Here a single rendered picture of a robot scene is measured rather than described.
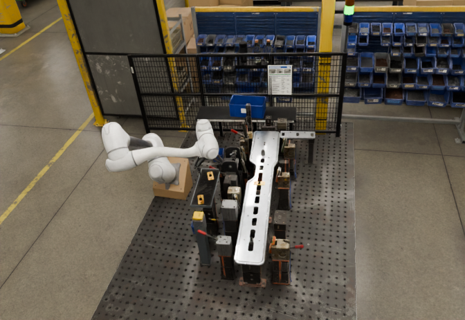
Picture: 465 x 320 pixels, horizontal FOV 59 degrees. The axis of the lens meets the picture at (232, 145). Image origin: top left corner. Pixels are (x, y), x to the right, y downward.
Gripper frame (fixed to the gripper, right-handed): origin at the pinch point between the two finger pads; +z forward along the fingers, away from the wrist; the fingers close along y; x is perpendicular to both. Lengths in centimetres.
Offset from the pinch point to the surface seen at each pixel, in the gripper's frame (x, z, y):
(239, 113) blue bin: 87, 13, 37
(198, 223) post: -38.2, 8.2, -13.6
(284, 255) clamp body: -64, 22, 34
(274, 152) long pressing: 34, 20, 54
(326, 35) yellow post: 85, -48, 113
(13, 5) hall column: 714, 65, -324
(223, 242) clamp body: -52, 14, 0
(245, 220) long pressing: -32.0, 20.5, 17.1
